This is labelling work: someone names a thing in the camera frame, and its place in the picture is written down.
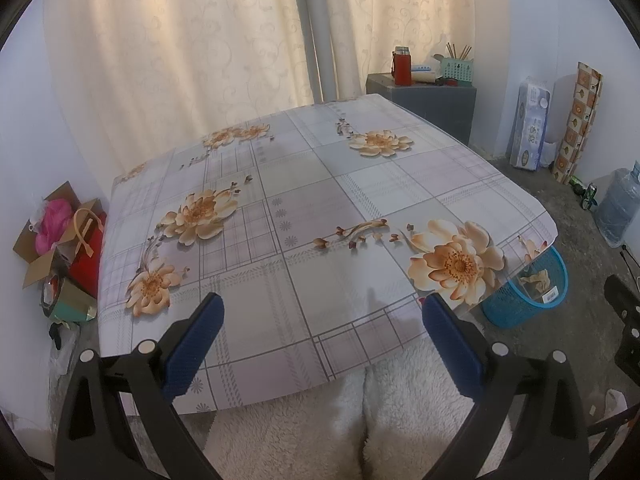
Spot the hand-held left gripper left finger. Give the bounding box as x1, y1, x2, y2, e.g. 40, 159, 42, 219
55, 292, 225, 480

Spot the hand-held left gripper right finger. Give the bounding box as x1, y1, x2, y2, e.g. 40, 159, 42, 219
421, 292, 591, 480

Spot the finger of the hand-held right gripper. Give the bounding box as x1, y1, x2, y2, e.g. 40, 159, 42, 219
603, 274, 640, 323

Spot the blue plastic wastebasket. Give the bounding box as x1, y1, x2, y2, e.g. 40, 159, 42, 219
481, 246, 570, 330

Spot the large clear water jug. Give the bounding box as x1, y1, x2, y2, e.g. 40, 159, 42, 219
595, 160, 640, 248

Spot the small green black object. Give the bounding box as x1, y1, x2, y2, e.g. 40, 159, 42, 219
570, 176, 600, 209

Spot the teal gold gift bag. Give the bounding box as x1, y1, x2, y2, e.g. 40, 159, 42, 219
47, 277, 98, 323

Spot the clear crumpled plastic bag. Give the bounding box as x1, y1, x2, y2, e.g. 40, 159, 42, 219
50, 332, 81, 377

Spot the red gift bag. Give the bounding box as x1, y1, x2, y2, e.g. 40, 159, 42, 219
67, 199, 108, 298

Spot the black cloth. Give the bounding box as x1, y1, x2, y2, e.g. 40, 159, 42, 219
49, 322, 76, 351

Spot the tape roll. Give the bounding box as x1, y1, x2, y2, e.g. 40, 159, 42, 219
41, 280, 63, 318

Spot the patterned rolled mat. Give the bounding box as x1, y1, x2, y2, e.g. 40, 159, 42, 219
552, 61, 604, 185

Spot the brown cardboard box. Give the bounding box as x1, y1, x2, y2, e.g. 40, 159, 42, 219
12, 181, 76, 289

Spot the pink fluffy ball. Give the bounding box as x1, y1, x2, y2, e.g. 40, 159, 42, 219
34, 199, 73, 253

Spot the toilet paper pack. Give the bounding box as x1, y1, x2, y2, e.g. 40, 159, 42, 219
509, 76, 552, 170

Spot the grey cabinet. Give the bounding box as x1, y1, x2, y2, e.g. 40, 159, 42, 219
365, 72, 478, 146

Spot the teal utensil holder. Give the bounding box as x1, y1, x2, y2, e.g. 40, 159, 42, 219
440, 56, 474, 86

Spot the red thermos flask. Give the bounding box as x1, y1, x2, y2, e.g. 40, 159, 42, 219
391, 46, 414, 86

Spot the cream patterned curtain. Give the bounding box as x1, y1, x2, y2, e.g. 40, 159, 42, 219
320, 0, 476, 103
42, 0, 316, 181

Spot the power cable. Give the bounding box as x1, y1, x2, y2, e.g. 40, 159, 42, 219
620, 244, 640, 281

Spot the black metal frame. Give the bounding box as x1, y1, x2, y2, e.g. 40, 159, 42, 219
586, 407, 640, 466

